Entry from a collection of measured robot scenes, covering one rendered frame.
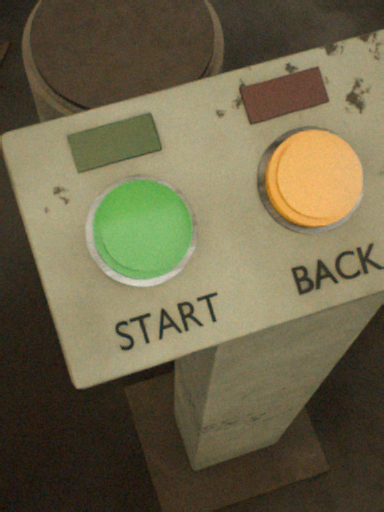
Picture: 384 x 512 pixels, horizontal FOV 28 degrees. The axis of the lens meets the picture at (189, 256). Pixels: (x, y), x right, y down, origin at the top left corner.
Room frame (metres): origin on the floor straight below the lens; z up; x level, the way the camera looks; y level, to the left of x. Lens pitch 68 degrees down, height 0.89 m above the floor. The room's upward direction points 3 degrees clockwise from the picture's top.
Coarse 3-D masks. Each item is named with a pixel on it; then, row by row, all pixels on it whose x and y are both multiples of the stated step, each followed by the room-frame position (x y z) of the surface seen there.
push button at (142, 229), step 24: (120, 192) 0.14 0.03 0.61; (144, 192) 0.14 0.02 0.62; (168, 192) 0.14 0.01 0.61; (96, 216) 0.13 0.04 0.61; (120, 216) 0.13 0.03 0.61; (144, 216) 0.13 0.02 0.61; (168, 216) 0.13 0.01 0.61; (96, 240) 0.12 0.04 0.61; (120, 240) 0.12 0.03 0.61; (144, 240) 0.12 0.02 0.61; (168, 240) 0.12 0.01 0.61; (120, 264) 0.11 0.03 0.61; (144, 264) 0.11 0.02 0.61; (168, 264) 0.12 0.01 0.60
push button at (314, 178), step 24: (288, 144) 0.17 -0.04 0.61; (312, 144) 0.17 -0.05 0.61; (336, 144) 0.17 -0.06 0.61; (288, 168) 0.16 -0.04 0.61; (312, 168) 0.16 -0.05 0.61; (336, 168) 0.16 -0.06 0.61; (360, 168) 0.16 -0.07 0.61; (288, 192) 0.15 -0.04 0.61; (312, 192) 0.15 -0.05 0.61; (336, 192) 0.15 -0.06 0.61; (288, 216) 0.14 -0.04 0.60; (312, 216) 0.14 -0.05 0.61; (336, 216) 0.14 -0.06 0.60
